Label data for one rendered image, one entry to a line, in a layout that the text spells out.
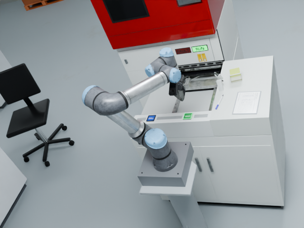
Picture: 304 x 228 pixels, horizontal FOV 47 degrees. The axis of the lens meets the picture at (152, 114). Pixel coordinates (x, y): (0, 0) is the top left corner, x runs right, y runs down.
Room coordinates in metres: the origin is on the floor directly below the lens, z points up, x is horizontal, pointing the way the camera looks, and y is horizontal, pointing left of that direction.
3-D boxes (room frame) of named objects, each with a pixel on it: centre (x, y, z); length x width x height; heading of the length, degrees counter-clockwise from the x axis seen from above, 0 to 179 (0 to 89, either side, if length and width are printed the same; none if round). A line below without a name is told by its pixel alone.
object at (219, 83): (1.86, -0.49, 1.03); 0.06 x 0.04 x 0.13; 148
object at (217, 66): (2.27, -0.44, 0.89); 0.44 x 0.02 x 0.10; 58
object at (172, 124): (1.81, -0.10, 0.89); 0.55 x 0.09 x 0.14; 58
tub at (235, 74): (1.89, -0.62, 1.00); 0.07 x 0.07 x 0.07; 70
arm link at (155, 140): (1.50, 0.04, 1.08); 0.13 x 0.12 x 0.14; 25
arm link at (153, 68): (1.69, -0.13, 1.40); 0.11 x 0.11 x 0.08; 25
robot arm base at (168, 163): (1.50, 0.04, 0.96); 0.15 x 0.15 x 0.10
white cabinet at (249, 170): (1.95, -0.36, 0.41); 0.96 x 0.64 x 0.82; 58
